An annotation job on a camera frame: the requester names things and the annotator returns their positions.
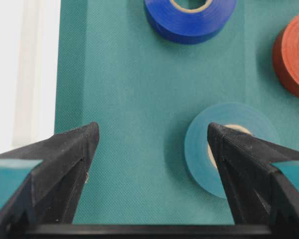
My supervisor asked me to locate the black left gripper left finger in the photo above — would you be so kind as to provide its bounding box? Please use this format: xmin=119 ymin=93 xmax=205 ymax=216
xmin=0 ymin=122 xmax=99 ymax=239

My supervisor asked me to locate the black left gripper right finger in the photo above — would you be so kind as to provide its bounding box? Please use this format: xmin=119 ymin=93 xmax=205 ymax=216
xmin=207 ymin=122 xmax=299 ymax=239

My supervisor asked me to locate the teal tape roll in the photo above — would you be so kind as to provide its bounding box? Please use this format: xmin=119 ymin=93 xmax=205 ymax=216
xmin=184 ymin=103 xmax=280 ymax=199

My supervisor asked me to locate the red tape roll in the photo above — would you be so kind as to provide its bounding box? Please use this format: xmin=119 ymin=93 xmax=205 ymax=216
xmin=272 ymin=14 xmax=299 ymax=98

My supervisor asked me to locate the blue tape roll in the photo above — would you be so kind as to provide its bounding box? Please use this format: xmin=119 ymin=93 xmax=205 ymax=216
xmin=144 ymin=0 xmax=237 ymax=44

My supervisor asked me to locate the white plastic case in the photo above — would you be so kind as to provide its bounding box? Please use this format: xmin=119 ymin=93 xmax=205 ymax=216
xmin=0 ymin=0 xmax=61 ymax=153

